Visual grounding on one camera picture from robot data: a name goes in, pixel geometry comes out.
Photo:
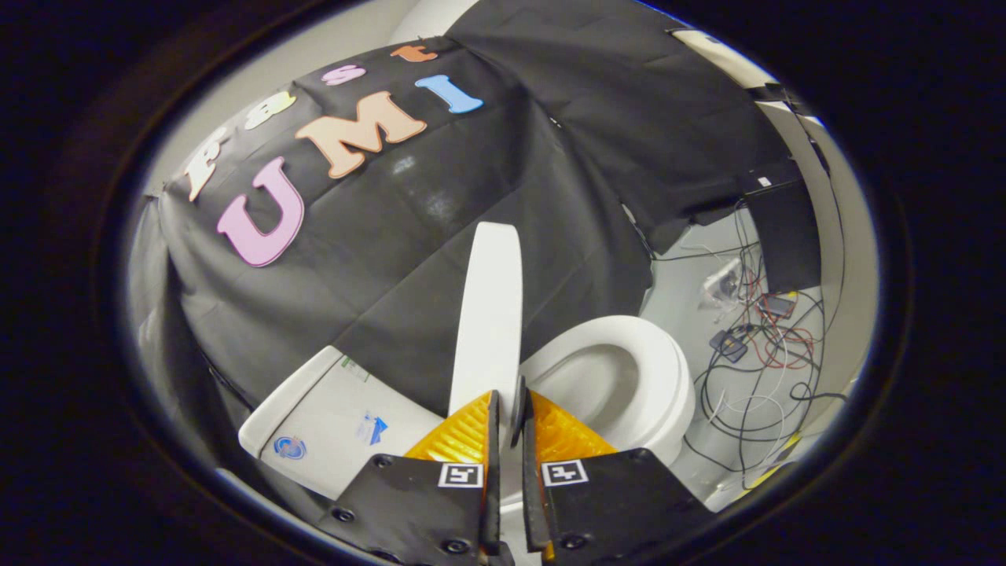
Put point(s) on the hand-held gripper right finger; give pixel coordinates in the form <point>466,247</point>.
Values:
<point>528,487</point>

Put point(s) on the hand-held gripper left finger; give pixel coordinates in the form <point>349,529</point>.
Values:
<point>493,472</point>

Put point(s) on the white toilet lid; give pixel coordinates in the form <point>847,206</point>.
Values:
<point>491,314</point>

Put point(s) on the white toilet body with tank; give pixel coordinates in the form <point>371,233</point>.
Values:
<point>330,417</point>

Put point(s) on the small dark grey device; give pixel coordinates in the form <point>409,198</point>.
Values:
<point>729,346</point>

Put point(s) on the yellow floor tape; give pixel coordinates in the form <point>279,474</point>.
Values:
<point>774,470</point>

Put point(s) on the black backdrop cloth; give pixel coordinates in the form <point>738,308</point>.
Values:
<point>393,236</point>

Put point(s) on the clear plastic bag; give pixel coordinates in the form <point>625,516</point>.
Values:
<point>723,281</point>

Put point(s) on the small flat grey device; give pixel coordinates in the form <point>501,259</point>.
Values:
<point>778,305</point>

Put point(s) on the black box with white label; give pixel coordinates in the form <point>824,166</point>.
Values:
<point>786,236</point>

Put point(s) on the beige panel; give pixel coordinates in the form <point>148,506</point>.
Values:
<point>723,55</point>

